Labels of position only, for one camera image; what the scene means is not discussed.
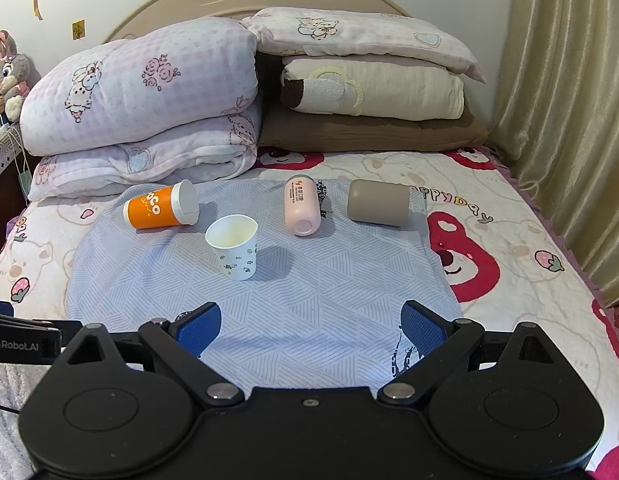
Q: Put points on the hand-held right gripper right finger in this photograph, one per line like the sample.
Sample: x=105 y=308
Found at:
x=422 y=325

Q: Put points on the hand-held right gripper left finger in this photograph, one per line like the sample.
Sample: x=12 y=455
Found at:
x=202 y=324

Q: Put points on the white floral paper cup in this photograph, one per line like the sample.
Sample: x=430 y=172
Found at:
x=238 y=260

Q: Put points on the orange paper cup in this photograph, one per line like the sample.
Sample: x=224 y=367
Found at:
x=152 y=208

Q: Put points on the taupe cup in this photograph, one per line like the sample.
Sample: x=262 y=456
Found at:
x=377 y=204

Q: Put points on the pink tumbler cup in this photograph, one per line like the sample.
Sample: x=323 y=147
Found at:
x=301 y=205

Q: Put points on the white fuzzy blanket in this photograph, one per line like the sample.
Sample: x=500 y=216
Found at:
x=6 y=440

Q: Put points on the grey-blue patterned cloth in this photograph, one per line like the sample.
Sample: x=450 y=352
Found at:
x=314 y=300

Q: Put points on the bear print bed sheet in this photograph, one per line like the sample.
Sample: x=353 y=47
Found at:
x=519 y=260

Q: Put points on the green face mask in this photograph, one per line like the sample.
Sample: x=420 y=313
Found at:
x=25 y=182

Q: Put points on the nightstand with patterned cover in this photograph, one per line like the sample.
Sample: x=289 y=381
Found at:
x=1 y=157

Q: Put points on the brown pillow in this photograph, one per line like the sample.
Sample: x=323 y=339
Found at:
x=364 y=133

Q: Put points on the cream embroidered pillow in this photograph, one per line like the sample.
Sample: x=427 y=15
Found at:
x=414 y=91

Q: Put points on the pink checked folded quilt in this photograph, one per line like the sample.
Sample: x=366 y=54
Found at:
x=139 y=90

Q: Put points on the beige curtain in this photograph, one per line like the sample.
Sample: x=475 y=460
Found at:
x=564 y=110

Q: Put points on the grey rabbit plush toy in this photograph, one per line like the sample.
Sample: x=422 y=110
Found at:
x=10 y=67

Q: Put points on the pink checked pillow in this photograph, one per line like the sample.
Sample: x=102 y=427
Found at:
x=374 y=35

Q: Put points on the yellow wall sticker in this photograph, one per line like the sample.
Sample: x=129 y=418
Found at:
x=78 y=29

